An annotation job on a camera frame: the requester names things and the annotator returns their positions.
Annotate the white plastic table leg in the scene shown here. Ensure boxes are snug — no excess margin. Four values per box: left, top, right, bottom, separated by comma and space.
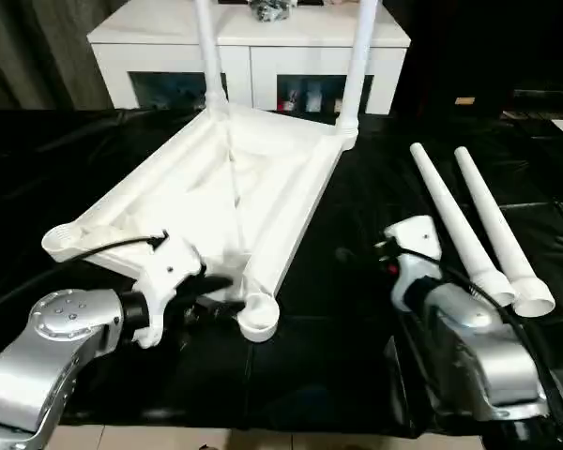
193, 0, 230, 112
453, 146, 556, 320
409, 142, 518, 306
334, 0, 382, 138

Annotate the white plastic table top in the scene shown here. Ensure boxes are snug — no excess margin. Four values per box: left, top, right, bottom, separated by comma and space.
40, 105, 360, 346

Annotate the black speaker with yellow label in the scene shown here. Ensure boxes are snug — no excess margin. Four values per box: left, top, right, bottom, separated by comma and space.
402, 0, 518, 119

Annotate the white cabinet with glass doors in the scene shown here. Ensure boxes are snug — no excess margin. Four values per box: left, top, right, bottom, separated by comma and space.
86, 0, 413, 117

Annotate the grey curtain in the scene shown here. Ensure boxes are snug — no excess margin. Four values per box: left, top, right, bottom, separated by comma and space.
0, 0, 114, 113

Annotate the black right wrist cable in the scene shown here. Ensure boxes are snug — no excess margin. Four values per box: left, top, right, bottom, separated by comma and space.
392, 242, 563, 444

